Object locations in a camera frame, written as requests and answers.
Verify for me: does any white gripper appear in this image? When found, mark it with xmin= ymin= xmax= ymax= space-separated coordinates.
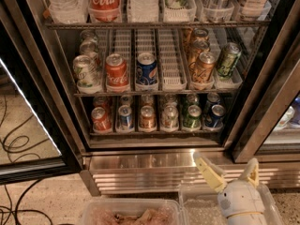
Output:
xmin=193 ymin=152 xmax=265 ymax=218

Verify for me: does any blue pepsi can bottom front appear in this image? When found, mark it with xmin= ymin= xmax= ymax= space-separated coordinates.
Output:
xmin=204 ymin=104 xmax=226 ymax=128

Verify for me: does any blue pepsi can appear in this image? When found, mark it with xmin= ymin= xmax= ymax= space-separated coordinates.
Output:
xmin=204 ymin=104 xmax=226 ymax=128
xmin=203 ymin=92 xmax=220 ymax=113

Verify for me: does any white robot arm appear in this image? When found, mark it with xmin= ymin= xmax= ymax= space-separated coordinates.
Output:
xmin=193 ymin=152 xmax=267 ymax=225

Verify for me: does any green sprite can bottom front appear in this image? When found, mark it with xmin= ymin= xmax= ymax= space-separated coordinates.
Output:
xmin=183 ymin=105 xmax=202 ymax=130

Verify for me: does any blue pepsi can bottom behind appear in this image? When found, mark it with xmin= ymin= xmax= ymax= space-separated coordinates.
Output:
xmin=203 ymin=92 xmax=220 ymax=113

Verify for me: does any white green can bottom front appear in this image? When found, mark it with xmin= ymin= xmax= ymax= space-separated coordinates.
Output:
xmin=161 ymin=105 xmax=179 ymax=131

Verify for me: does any orange can bottom front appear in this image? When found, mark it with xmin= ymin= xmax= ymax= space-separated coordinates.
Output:
xmin=139 ymin=105 xmax=157 ymax=131

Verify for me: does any orange can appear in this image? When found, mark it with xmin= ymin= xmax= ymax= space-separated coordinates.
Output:
xmin=191 ymin=52 xmax=217 ymax=83
xmin=139 ymin=105 xmax=157 ymax=131

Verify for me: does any orange can middle front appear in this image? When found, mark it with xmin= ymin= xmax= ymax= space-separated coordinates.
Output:
xmin=191 ymin=52 xmax=217 ymax=83

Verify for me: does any empty white can tray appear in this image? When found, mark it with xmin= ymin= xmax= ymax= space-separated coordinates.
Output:
xmin=157 ymin=29 xmax=188 ymax=92

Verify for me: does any blue white can bottom front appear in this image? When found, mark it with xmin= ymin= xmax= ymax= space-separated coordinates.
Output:
xmin=118 ymin=105 xmax=133 ymax=130

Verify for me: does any green can middle right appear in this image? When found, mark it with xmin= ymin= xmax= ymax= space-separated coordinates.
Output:
xmin=216 ymin=42 xmax=242 ymax=79

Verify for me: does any blue pepsi can middle shelf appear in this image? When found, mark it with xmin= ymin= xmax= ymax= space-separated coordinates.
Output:
xmin=136 ymin=52 xmax=158 ymax=85

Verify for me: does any red coke can bottom front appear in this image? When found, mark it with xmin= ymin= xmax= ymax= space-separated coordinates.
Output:
xmin=91 ymin=107 xmax=112 ymax=132

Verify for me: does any red coca-cola can middle shelf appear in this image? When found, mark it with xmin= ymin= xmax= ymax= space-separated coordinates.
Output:
xmin=105 ymin=53 xmax=128 ymax=87

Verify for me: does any white green can middle shelf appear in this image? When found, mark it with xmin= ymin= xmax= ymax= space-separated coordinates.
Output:
xmin=73 ymin=55 xmax=99 ymax=87

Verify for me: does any glass fridge door left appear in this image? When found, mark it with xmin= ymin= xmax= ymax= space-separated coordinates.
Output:
xmin=0 ymin=0 xmax=83 ymax=185

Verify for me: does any red coca-cola bottle top shelf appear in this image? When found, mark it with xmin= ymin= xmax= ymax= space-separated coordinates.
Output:
xmin=89 ymin=0 xmax=121 ymax=22

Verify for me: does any clear plastic bin right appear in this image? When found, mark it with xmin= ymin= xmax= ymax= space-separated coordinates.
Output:
xmin=178 ymin=184 xmax=285 ymax=225

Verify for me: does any clear plastic bin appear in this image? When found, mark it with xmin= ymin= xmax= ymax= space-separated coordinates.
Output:
xmin=77 ymin=198 xmax=184 ymax=225
xmin=178 ymin=184 xmax=285 ymax=225

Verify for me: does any clear plastic bin left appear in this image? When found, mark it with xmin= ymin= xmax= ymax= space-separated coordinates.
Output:
xmin=77 ymin=198 xmax=184 ymax=225

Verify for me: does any clear water bottle top centre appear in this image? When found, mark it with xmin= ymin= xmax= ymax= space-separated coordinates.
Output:
xmin=127 ymin=0 xmax=159 ymax=23

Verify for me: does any clear water bottle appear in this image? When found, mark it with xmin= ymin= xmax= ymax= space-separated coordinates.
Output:
xmin=49 ymin=0 xmax=88 ymax=24
xmin=127 ymin=0 xmax=159 ymax=23

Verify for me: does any clear water bottle top left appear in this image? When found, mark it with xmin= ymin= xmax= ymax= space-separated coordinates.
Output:
xmin=49 ymin=0 xmax=88 ymax=24

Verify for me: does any black floor cable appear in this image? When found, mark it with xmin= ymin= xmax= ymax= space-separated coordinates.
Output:
xmin=0 ymin=178 xmax=54 ymax=225

